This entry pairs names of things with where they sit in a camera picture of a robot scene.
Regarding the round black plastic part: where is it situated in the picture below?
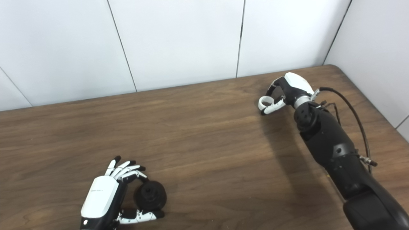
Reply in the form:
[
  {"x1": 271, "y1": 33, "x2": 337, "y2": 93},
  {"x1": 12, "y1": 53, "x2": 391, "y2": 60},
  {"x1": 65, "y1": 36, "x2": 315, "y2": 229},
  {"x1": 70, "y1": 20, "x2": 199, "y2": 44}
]
[{"x1": 134, "y1": 180, "x2": 168, "y2": 211}]

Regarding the white plastic ring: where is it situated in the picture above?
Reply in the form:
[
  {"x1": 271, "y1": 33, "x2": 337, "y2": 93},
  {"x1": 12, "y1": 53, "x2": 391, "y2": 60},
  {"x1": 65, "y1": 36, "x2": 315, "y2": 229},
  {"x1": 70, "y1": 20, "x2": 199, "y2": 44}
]
[{"x1": 258, "y1": 96, "x2": 275, "y2": 112}]

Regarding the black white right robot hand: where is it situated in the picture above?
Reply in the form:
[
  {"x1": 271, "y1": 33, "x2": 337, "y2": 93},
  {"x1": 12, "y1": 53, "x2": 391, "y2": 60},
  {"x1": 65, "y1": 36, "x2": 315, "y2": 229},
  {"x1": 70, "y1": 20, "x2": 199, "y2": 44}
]
[{"x1": 258, "y1": 72, "x2": 315, "y2": 116}]

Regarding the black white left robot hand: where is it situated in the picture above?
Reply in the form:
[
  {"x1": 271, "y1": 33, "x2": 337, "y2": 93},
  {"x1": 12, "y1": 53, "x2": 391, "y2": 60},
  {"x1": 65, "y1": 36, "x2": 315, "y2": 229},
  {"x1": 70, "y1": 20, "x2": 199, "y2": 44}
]
[{"x1": 80, "y1": 155, "x2": 165, "y2": 230}]

